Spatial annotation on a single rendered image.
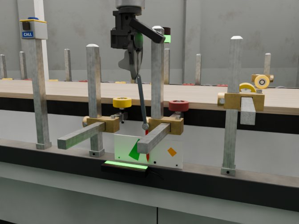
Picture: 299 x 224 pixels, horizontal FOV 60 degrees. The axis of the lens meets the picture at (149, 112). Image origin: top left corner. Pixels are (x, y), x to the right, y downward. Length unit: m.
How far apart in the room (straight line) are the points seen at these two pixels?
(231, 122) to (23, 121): 1.10
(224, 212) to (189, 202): 0.12
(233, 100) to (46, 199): 1.18
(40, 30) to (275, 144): 1.00
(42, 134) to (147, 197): 0.50
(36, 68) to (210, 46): 4.48
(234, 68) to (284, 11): 5.60
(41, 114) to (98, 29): 3.65
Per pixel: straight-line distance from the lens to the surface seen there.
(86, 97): 1.27
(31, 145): 1.27
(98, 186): 1.12
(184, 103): 1.02
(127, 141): 0.95
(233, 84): 0.84
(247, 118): 0.61
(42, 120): 1.16
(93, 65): 0.98
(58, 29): 4.68
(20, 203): 1.77
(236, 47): 0.84
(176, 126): 0.88
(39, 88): 1.14
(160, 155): 0.92
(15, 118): 1.58
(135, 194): 1.06
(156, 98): 0.89
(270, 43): 6.16
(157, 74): 0.88
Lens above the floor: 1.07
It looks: 11 degrees down
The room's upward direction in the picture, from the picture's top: straight up
